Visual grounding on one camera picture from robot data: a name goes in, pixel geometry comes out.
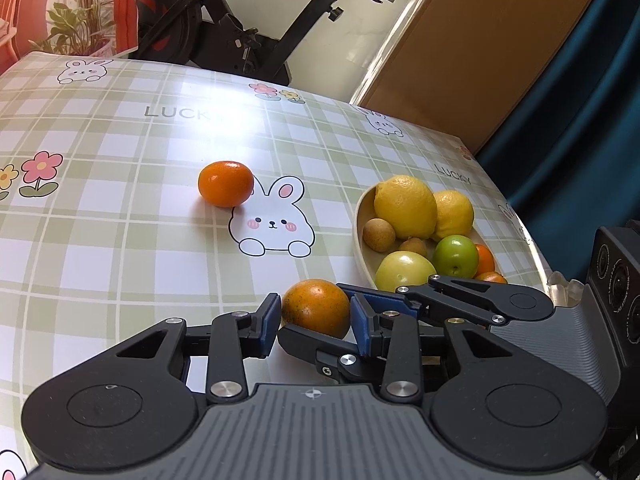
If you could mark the dark blue curtain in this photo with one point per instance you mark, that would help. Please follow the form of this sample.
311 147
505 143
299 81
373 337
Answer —
590 135

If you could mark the small yellow lemon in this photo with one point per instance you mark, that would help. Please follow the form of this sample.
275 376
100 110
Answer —
455 212

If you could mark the pale yellow-green apple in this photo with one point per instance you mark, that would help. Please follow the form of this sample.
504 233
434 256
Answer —
402 270

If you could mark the large smooth orange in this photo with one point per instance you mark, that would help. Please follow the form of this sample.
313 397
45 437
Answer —
486 260

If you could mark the flat orange mandarin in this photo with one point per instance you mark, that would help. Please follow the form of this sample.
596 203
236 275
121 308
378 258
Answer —
225 182

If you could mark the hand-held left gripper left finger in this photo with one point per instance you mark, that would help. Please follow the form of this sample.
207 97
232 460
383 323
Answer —
270 327

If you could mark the clear table corner protector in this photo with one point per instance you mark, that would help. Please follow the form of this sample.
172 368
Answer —
565 290

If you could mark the greenish speckled orange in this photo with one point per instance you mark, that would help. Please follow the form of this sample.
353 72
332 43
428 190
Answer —
315 307

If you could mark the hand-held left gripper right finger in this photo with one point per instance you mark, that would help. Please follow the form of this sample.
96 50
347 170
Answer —
361 327

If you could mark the large yellow lemon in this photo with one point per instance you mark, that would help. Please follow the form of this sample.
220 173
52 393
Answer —
405 205

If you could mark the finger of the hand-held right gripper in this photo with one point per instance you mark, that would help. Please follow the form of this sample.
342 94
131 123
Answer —
305 342
385 300

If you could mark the small orange mandarin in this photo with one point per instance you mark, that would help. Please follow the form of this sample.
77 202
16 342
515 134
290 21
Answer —
492 277

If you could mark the brown wooden door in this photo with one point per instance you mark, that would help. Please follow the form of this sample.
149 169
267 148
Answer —
475 60

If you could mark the cream oval plate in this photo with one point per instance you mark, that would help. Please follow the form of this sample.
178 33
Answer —
365 260

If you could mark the black exercise bike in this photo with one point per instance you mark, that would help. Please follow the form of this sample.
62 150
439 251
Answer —
170 15

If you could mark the brown longan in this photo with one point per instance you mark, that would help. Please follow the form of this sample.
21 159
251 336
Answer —
376 232
414 247

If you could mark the green apple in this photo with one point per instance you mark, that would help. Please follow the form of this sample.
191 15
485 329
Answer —
455 255

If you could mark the red printed wall backdrop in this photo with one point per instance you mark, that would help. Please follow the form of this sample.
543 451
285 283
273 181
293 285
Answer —
30 10

